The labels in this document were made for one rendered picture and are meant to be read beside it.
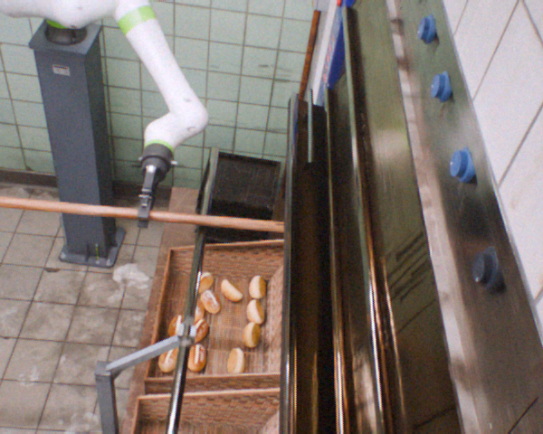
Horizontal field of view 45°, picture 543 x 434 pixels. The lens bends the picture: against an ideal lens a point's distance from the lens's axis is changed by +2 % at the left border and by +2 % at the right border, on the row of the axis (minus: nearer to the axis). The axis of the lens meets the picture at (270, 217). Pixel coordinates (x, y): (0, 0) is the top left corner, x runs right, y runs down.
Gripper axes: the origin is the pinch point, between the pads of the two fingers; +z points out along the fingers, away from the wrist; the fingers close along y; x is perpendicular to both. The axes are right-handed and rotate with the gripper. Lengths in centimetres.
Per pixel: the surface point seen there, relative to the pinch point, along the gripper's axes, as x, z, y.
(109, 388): 3.5, 38.6, 31.0
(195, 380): -20, 27, 43
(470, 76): -52, 56, -93
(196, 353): -19, 11, 55
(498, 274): -52, 83, -87
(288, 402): -39, 68, -26
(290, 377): -39, 63, -25
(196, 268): -17.0, 16.9, 1.7
